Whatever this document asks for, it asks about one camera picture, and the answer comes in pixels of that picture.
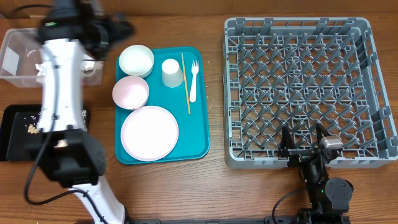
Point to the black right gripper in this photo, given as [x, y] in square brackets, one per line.
[299, 155]

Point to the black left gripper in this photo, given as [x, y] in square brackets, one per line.
[115, 34]

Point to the white tissue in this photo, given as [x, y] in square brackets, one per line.
[87, 68]

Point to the white bowl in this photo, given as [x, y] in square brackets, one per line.
[137, 60]

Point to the pink bowl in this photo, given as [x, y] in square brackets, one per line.
[130, 93]

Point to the white upside-down cup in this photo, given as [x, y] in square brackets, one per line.
[172, 75]

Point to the pink plate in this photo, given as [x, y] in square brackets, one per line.
[149, 133]

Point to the food scraps pile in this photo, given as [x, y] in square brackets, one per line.
[31, 120]

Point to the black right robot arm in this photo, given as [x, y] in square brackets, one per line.
[329, 197]

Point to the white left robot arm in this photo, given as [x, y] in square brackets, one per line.
[65, 152]

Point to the grey dishwasher rack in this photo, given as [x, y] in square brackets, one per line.
[299, 72]

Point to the black waste tray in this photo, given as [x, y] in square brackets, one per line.
[14, 134]

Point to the clear plastic bin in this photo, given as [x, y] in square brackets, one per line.
[19, 54]

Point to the wooden chopstick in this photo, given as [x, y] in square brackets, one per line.
[185, 83]

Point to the white plastic fork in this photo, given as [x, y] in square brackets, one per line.
[193, 90]

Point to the teal serving tray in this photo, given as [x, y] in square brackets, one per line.
[194, 136]

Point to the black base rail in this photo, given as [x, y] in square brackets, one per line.
[266, 220]

